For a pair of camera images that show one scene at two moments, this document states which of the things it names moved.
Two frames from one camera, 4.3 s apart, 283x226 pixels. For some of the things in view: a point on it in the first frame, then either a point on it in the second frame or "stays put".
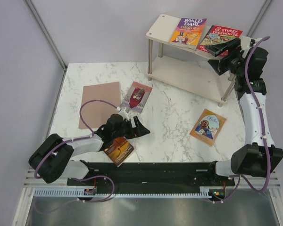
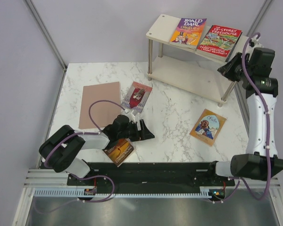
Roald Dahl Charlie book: x=187 y=33 stays put
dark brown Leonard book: x=119 y=150 stays put
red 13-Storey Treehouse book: x=217 y=35 stays put
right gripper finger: x=215 y=64 to x=227 y=70
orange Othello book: x=208 y=127 stays put
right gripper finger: x=217 y=49 to x=235 y=60
